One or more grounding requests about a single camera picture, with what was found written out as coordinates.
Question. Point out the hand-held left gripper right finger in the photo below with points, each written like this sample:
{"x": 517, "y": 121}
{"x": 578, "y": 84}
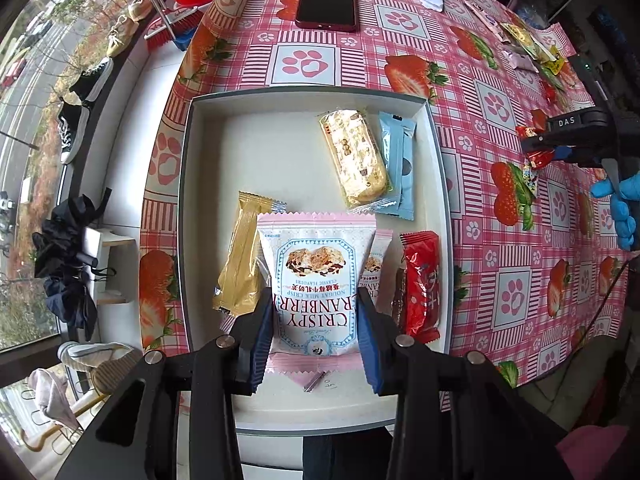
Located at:
{"x": 369, "y": 347}

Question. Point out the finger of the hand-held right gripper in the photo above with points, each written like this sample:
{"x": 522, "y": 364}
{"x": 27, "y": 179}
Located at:
{"x": 564, "y": 153}
{"x": 535, "y": 142}

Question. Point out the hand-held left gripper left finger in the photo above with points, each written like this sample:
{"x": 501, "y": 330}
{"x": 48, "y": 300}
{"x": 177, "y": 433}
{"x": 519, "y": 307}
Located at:
{"x": 260, "y": 342}

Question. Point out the small red snack packet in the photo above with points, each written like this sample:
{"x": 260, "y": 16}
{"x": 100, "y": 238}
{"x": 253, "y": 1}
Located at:
{"x": 527, "y": 131}

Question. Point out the red snack packet white print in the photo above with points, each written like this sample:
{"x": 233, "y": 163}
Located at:
{"x": 422, "y": 285}

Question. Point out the white pink-edged snack packet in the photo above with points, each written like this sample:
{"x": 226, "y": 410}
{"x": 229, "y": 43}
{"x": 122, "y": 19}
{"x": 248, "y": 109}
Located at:
{"x": 315, "y": 270}
{"x": 380, "y": 260}

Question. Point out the white cardboard box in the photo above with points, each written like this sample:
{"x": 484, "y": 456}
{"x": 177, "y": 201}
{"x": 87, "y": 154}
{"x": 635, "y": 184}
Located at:
{"x": 220, "y": 150}

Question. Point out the person's right hand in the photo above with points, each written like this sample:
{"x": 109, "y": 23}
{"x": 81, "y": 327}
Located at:
{"x": 622, "y": 205}

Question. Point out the cartoon cat candy packet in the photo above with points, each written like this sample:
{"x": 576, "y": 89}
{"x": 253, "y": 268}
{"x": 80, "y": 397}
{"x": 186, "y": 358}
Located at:
{"x": 530, "y": 176}

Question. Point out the dark brown snack packet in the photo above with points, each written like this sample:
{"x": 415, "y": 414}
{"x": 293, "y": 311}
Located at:
{"x": 398, "y": 297}

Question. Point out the small pink packet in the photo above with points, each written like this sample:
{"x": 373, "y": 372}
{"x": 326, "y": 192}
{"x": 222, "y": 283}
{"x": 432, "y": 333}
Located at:
{"x": 523, "y": 61}

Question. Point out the gold snack packet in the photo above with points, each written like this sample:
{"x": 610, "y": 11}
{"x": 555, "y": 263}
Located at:
{"x": 240, "y": 255}

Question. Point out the light blue snack packet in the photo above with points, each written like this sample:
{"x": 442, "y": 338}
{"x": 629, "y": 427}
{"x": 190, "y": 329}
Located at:
{"x": 402, "y": 160}

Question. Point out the long mauve snack packet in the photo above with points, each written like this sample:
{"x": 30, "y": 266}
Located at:
{"x": 482, "y": 16}

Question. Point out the white sneaker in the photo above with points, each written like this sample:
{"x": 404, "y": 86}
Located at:
{"x": 92, "y": 352}

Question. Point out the white stool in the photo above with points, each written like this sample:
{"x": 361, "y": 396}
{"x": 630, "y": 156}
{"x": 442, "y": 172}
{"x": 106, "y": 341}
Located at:
{"x": 110, "y": 255}

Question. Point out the clear wrapped bread packet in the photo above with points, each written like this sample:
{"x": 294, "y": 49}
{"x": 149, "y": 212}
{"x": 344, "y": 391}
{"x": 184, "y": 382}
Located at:
{"x": 355, "y": 160}

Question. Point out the pale cloth on chair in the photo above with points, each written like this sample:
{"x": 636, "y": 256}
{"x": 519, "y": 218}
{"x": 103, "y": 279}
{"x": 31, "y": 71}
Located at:
{"x": 50, "y": 395}

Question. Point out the black folded umbrella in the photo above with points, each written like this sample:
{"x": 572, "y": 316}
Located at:
{"x": 65, "y": 245}

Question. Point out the strawberry print tablecloth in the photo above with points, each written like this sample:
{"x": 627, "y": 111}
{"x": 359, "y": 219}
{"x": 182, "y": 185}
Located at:
{"x": 310, "y": 60}

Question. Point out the pink cloth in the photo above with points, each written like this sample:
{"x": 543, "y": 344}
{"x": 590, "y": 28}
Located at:
{"x": 592, "y": 452}

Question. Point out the black canvas sneaker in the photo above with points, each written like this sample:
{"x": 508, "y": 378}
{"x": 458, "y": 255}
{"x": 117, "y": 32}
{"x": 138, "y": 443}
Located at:
{"x": 92, "y": 77}
{"x": 75, "y": 125}

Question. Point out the red bristle broom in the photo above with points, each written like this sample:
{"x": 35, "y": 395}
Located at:
{"x": 167, "y": 35}

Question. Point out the beige shoe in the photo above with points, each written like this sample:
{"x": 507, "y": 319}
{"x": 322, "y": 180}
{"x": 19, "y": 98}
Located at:
{"x": 139, "y": 7}
{"x": 117, "y": 35}

